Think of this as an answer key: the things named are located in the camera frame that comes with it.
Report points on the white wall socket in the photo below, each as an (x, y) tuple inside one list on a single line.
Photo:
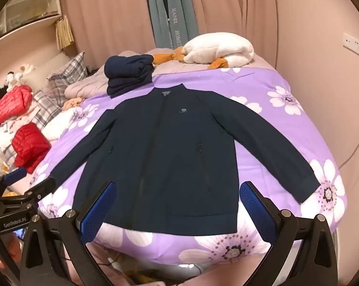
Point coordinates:
[(356, 46)]

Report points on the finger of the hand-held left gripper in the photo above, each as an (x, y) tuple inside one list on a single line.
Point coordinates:
[(15, 175), (44, 186)]

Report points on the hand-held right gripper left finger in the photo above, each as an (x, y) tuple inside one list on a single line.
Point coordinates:
[(99, 211)]

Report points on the navy blue jacket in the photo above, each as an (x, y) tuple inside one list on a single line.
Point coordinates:
[(167, 155)]

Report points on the folded navy clothes stack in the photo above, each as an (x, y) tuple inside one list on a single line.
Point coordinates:
[(129, 71)]

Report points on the purple floral bedsheet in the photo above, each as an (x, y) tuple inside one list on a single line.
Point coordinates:
[(257, 131)]

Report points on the plaid blanket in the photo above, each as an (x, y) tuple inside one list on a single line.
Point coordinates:
[(47, 107)]

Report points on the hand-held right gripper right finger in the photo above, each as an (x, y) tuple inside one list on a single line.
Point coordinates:
[(254, 211)]

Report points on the cream wall shelf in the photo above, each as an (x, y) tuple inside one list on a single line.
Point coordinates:
[(27, 26)]

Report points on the plaid pillow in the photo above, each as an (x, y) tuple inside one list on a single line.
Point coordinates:
[(72, 70)]

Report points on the white cloth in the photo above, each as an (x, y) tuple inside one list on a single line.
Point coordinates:
[(59, 125)]

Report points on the white goose plush toy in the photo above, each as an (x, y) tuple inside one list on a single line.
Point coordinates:
[(215, 47)]

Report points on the small orange cloth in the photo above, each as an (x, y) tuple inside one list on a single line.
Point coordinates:
[(72, 103)]

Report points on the pink curtain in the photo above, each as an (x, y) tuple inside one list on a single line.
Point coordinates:
[(108, 20)]

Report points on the pinkish grey quilt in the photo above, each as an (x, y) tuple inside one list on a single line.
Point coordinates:
[(87, 88)]

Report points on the beige tassel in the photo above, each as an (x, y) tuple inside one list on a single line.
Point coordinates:
[(64, 32)]

